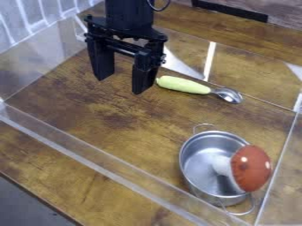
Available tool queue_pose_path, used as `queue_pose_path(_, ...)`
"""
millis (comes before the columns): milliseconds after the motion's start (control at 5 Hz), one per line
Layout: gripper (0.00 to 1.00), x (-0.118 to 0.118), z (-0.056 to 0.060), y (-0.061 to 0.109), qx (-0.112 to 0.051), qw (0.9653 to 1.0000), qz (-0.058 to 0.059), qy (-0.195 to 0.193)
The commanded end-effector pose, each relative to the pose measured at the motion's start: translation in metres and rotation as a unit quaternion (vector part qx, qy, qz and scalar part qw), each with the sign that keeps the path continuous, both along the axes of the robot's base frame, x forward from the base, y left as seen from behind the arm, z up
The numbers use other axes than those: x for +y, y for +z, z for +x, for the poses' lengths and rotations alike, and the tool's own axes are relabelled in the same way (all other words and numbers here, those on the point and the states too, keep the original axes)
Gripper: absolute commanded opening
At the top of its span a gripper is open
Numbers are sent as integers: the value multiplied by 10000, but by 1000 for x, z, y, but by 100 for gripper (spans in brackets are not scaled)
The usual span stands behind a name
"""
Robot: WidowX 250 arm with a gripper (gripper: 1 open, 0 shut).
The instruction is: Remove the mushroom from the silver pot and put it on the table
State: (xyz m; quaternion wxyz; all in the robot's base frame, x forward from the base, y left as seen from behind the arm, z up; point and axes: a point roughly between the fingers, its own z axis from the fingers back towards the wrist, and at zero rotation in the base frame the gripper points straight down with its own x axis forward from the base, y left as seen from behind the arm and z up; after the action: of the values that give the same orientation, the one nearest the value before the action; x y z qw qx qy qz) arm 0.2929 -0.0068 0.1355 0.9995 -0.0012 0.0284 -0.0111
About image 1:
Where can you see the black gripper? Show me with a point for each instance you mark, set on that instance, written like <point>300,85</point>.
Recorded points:
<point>140,43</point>

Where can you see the red plush mushroom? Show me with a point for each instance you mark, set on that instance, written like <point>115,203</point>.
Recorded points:
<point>247,168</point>

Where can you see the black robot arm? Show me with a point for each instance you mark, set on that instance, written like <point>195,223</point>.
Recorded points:
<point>129,14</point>

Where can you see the silver pot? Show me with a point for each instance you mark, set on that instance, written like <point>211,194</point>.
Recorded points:
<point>203,158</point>

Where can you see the black baseboard strip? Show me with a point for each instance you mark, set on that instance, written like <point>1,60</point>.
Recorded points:
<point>229,10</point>

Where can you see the green handled metal spoon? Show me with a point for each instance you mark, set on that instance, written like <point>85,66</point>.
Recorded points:
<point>188,86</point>

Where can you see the clear acrylic enclosure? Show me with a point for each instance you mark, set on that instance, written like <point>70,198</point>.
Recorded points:
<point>93,149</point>

